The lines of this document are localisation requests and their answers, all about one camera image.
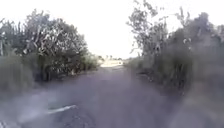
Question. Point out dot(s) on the grey asphalt path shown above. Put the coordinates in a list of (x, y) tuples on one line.
[(113, 96)]

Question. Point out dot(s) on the dense green bushes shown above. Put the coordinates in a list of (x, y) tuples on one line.
[(46, 50)]

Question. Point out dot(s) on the tall dark bushes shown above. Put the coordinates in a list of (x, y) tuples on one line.
[(180, 53)]

